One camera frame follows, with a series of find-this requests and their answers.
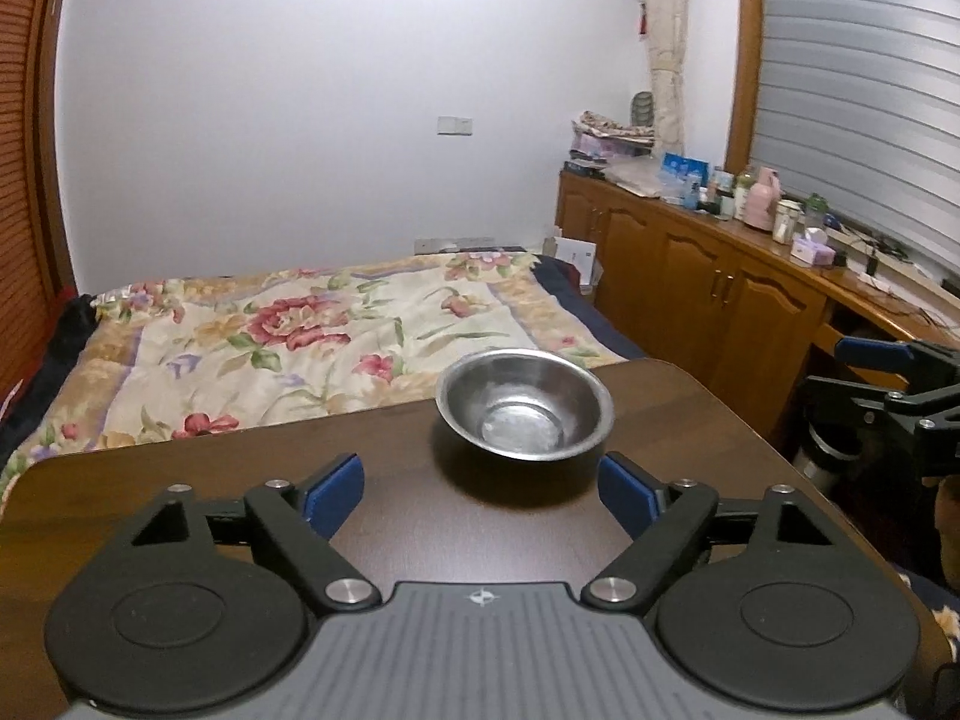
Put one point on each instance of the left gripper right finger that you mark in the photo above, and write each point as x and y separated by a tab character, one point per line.
767	602

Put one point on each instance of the black clothing on bed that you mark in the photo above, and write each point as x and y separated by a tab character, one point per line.
74	327

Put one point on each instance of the pile of folded cloths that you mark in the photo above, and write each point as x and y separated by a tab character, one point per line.
599	142

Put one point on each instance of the blue box on cabinet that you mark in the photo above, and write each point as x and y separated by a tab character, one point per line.
680	168

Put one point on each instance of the steel bowl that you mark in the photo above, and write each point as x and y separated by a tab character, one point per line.
525	405

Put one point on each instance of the wooden louvered wardrobe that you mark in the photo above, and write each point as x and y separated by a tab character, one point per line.
37	275

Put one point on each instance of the white wall switch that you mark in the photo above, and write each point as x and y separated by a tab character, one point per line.
450	126

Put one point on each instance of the floral bed quilt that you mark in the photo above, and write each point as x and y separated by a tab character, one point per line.
188	357

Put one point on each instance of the cream curtain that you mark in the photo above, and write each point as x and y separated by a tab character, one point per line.
666	47

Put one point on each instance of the grey window blind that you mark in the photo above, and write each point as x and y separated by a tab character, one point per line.
858	103

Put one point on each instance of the wooden sideboard cabinet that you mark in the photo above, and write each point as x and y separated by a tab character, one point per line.
724	302

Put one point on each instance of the person right hand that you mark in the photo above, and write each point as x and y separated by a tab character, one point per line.
947	509

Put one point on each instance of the white paper bag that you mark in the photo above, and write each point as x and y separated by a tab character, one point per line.
579	254

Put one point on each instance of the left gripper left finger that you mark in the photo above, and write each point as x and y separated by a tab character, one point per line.
193	604

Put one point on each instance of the pink tissue box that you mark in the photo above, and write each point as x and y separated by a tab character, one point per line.
812	253

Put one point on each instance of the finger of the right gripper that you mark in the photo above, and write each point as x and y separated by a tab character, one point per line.
905	358
862	397

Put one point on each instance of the pink thermos bottle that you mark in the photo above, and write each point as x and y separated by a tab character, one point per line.
759	209

